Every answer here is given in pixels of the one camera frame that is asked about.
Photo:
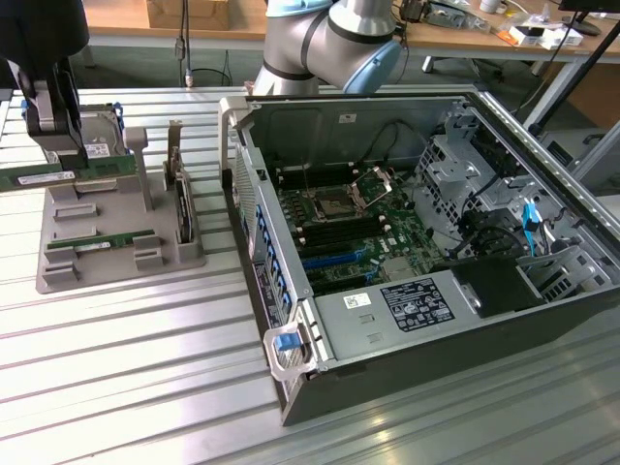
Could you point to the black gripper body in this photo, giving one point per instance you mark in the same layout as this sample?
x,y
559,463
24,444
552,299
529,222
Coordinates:
x,y
43,29

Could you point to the green RAM stick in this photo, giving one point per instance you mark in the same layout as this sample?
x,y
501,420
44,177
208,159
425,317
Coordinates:
x,y
106,167
128,237

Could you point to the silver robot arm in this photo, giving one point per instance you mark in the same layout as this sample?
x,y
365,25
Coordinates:
x,y
339,48

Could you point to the hard disk blue rails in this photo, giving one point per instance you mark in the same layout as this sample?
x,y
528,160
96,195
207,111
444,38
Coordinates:
x,y
99,126

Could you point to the grey parts rack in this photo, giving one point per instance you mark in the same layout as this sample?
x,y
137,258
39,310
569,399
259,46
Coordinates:
x,y
121,218

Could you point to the brown cardboard box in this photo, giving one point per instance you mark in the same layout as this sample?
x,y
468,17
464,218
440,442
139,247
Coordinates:
x,y
208,14

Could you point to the thin metal locking lever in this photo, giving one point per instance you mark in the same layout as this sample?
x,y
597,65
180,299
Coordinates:
x,y
307,179

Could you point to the CPU socket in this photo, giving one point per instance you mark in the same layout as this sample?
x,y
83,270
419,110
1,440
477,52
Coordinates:
x,y
334,206

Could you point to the black expansion slot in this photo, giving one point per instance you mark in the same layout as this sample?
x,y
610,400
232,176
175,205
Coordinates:
x,y
322,251
339,277

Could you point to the blue expansion slot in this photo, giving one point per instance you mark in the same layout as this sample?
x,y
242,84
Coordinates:
x,y
329,261

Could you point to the blue case latch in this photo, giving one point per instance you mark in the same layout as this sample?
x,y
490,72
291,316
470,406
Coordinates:
x,y
285,341

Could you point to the metal socket cover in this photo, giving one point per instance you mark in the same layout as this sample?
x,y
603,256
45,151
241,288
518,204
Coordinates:
x,y
386,178

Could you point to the green motherboard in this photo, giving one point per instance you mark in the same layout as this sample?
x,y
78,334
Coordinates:
x,y
407,227

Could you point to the grey chipset heatsink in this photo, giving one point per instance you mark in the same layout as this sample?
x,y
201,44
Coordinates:
x,y
397,269

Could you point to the grey power supply unit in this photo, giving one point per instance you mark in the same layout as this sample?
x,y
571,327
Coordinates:
x,y
368,334

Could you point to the perforated metal disk bay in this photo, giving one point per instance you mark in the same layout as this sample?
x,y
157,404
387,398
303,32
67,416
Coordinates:
x,y
438,208

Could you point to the white tape roll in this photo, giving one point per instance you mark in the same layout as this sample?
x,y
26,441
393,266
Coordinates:
x,y
490,6

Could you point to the open black PC case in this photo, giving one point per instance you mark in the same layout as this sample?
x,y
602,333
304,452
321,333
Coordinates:
x,y
436,358

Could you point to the black plastic air shroud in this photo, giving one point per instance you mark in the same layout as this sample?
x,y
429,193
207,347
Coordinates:
x,y
494,286

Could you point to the black tripod pole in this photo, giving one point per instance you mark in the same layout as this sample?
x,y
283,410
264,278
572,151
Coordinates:
x,y
576,80

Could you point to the black monitor stand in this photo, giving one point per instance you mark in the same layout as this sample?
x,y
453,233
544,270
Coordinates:
x,y
586,26

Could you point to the grey equipment cabinet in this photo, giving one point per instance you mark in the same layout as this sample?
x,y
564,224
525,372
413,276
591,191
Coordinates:
x,y
603,167

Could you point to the wooden desk white frame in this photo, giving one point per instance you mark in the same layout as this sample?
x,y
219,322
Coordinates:
x,y
126,19
450,36

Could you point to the graphics card with bracket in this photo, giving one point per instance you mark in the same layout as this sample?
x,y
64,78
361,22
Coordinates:
x,y
183,213

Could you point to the metal disk bay bracket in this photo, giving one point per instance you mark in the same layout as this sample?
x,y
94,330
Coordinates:
x,y
567,271

